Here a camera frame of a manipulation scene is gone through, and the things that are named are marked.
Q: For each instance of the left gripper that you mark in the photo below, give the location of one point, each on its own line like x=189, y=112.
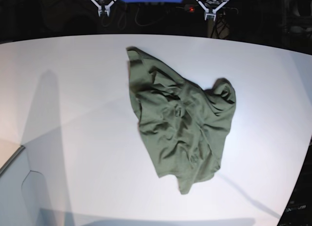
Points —
x=211, y=7

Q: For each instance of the green t-shirt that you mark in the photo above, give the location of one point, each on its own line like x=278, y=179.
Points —
x=182, y=126

